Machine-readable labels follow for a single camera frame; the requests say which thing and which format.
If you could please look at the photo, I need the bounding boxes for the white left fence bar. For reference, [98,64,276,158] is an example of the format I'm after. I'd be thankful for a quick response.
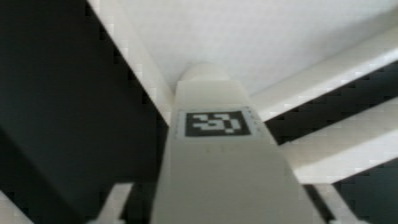
[0,191,34,224]

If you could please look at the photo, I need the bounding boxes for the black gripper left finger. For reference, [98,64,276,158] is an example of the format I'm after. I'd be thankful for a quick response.
[86,182,157,224]

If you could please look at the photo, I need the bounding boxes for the white desk leg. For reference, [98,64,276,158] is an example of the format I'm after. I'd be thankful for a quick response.
[150,64,326,224]

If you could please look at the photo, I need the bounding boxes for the white desk top tray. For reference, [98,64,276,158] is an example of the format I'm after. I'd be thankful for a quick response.
[86,0,398,119]

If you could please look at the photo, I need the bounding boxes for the white fence bar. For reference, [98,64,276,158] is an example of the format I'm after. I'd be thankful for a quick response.
[281,98,398,184]
[0,191,34,224]

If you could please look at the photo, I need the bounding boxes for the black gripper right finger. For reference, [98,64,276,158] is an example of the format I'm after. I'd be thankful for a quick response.
[305,184,372,224]

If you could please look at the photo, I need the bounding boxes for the white front fence bar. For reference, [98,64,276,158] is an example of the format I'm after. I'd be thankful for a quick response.
[281,98,398,184]

